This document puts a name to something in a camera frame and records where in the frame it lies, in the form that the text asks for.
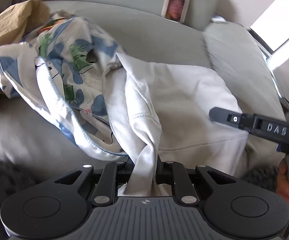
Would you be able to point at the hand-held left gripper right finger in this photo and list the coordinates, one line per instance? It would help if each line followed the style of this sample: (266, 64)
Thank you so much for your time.
(160, 168)

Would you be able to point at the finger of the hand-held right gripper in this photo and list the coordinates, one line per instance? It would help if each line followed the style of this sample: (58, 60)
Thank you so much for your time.
(224, 116)

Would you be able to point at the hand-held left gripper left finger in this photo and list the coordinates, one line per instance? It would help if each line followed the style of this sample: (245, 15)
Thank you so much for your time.
(126, 169)

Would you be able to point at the white sweatshirt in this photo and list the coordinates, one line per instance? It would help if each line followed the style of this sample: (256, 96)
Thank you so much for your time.
(184, 92)

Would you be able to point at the person's right hand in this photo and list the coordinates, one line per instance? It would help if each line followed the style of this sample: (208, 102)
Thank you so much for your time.
(285, 187)

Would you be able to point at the dark fuzzy cloth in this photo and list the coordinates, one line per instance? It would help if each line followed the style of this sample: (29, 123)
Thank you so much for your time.
(260, 180)
(7, 177)

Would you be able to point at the crumpled white paper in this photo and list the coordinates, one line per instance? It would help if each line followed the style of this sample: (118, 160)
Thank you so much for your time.
(217, 19)

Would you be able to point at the window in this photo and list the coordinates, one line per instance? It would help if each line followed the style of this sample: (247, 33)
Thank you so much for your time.
(277, 17)

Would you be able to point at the grey sofa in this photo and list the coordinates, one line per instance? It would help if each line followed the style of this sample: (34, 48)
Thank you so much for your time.
(147, 30)

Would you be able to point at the phone with white case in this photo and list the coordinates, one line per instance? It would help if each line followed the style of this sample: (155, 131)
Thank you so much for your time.
(177, 5)

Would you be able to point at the floral white garment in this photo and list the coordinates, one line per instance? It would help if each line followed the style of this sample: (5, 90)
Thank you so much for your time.
(67, 55)

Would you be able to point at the tan garment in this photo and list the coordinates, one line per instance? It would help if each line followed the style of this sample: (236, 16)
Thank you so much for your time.
(7, 25)

